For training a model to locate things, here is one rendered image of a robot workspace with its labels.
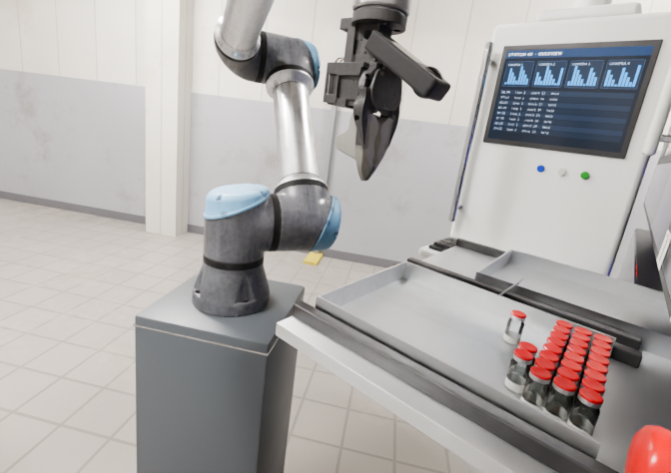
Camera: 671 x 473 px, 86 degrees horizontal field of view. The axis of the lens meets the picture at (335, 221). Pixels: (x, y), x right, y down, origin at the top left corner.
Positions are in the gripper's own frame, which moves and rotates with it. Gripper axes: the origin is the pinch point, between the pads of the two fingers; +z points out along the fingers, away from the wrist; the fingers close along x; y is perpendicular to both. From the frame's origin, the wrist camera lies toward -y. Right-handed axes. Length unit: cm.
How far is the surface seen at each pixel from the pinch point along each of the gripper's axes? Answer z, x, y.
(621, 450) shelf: 21.6, -0.1, -34.2
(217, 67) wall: -44, -147, 271
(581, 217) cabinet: 11, -89, -20
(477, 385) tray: 18.7, 6.0, -21.4
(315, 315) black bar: 19.7, 7.9, 0.1
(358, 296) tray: 21.1, -4.7, 1.5
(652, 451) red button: 8.7, 19.2, -32.6
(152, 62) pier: -39, -106, 300
